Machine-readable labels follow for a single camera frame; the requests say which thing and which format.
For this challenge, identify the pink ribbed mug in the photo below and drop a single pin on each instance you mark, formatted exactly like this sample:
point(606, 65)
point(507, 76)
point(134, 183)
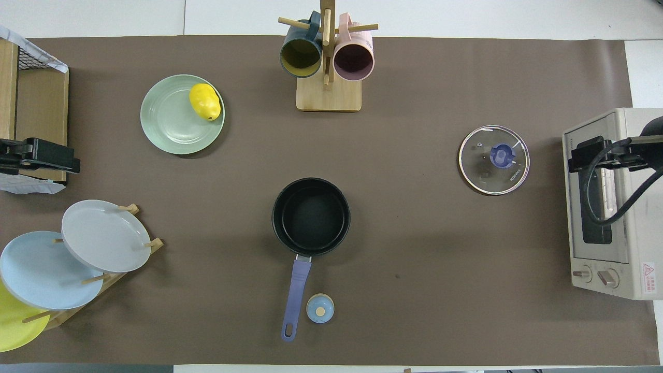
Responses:
point(362, 41)

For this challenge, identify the light blue plate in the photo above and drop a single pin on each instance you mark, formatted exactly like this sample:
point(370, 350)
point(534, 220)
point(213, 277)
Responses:
point(41, 274)

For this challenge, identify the dark teal mug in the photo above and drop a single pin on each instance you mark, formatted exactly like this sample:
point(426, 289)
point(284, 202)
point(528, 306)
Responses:
point(300, 57)

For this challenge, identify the glass lid blue knob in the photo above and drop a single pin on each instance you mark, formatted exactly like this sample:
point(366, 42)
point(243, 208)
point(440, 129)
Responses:
point(500, 155)

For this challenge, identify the white patterned cloth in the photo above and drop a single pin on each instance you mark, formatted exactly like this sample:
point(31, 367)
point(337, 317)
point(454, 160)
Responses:
point(26, 185)
point(54, 63)

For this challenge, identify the wooden box with mesh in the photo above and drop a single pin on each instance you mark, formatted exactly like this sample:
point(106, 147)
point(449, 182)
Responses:
point(41, 103)

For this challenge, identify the dark blue saucepan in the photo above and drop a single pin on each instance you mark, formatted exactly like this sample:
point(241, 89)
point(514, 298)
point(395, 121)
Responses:
point(311, 217)

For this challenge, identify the beige toaster oven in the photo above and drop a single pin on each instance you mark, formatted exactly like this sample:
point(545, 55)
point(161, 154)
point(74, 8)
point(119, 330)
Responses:
point(637, 233)

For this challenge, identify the grey plate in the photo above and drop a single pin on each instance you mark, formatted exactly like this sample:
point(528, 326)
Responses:
point(103, 235)

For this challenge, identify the brown table mat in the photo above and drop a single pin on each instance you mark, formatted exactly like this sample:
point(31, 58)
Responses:
point(440, 259)

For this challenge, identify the mint green plate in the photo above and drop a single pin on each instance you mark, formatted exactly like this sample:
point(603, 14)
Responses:
point(171, 124)

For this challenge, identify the wooden mug tree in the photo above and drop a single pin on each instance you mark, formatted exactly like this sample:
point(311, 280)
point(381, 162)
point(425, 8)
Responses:
point(329, 98)

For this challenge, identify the yellow plate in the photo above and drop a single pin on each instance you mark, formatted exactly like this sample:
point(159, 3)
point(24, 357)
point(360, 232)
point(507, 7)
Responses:
point(15, 326)

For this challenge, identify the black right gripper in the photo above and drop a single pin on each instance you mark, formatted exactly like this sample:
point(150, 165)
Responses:
point(655, 145)

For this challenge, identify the wooden plate rack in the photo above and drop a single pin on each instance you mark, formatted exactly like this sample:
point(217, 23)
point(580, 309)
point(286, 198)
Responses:
point(132, 209)

